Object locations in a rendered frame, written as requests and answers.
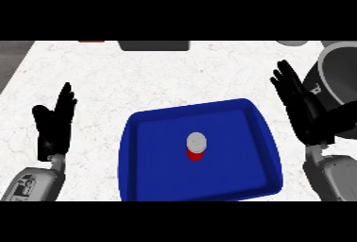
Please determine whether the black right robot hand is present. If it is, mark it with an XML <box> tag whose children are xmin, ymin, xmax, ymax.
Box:
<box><xmin>268</xmin><ymin>60</ymin><xmax>357</xmax><ymax>147</ymax></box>

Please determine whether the blue tray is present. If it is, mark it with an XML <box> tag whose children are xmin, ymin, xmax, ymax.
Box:
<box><xmin>117</xmin><ymin>97</ymin><xmax>285</xmax><ymax>202</ymax></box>

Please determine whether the dark grey rectangular object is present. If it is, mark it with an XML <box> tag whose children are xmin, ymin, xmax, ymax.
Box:
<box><xmin>117</xmin><ymin>40</ymin><xmax>192</xmax><ymax>52</ymax></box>

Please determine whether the red can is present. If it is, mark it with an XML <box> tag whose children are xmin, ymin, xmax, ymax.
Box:
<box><xmin>186</xmin><ymin>131</ymin><xmax>208</xmax><ymax>162</ymax></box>

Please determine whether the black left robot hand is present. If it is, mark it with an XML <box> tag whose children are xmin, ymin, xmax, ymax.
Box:
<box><xmin>31</xmin><ymin>81</ymin><xmax>80</xmax><ymax>163</ymax></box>

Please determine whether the grey round object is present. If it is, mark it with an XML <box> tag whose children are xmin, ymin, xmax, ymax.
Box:
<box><xmin>274</xmin><ymin>40</ymin><xmax>310</xmax><ymax>47</ymax></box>

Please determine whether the dark grey pot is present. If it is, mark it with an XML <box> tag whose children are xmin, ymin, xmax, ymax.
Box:
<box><xmin>301</xmin><ymin>41</ymin><xmax>357</xmax><ymax>140</ymax></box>

